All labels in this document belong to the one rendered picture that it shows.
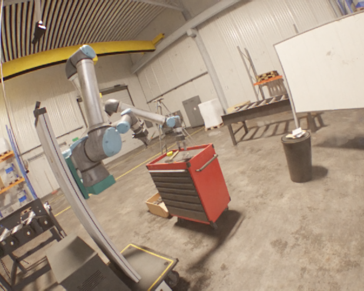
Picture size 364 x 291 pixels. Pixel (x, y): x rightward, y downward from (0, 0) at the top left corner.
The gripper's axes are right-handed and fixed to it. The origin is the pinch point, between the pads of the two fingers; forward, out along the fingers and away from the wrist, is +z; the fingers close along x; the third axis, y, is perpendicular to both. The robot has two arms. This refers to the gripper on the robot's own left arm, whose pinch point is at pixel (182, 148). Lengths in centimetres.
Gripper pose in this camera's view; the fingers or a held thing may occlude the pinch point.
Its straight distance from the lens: 180.8
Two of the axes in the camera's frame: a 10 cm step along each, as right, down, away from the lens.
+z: 2.1, 9.8, 0.6
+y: 8.7, -2.2, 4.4
